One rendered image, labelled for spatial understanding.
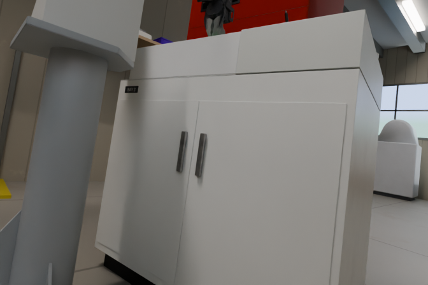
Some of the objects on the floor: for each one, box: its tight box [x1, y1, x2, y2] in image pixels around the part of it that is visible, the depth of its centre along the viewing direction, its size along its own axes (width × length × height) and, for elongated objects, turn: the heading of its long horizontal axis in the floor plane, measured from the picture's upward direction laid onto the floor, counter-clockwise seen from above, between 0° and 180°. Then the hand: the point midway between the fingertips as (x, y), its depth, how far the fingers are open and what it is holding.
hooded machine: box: [373, 120, 422, 201], centre depth 547 cm, size 79×70×154 cm
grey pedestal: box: [0, 16, 134, 285], centre depth 72 cm, size 51×44×82 cm
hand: (211, 37), depth 98 cm, fingers closed
